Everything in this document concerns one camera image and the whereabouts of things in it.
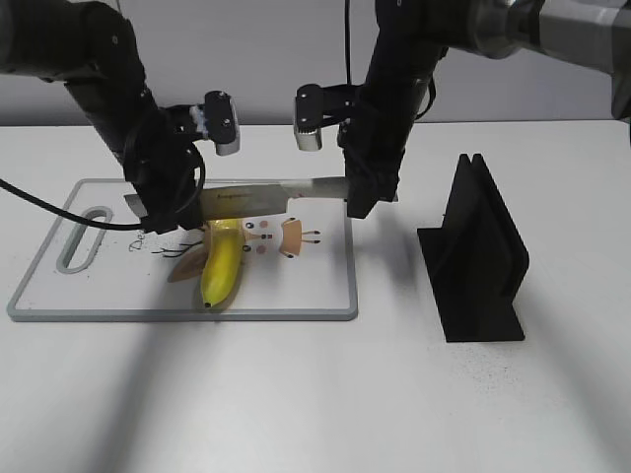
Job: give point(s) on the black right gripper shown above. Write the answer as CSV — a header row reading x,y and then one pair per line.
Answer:
x,y
373,142

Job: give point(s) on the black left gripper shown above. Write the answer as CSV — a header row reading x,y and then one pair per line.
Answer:
x,y
166,171

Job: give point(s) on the white-handled kitchen knife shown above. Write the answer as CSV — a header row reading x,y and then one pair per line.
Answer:
x,y
258,198

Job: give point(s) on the yellow plastic banana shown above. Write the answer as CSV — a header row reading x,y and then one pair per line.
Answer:
x,y
223,240

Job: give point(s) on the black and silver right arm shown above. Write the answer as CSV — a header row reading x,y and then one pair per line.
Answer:
x,y
414,36

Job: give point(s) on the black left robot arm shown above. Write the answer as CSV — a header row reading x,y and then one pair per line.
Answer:
x,y
91,49

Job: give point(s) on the black knife stand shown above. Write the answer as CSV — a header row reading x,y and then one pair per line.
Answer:
x,y
476,259

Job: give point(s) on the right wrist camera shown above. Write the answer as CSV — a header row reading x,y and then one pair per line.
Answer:
x,y
317,107

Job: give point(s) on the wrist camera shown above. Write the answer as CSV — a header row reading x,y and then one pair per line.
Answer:
x,y
317,107
216,120

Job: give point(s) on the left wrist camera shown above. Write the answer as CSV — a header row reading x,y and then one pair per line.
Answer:
x,y
216,120

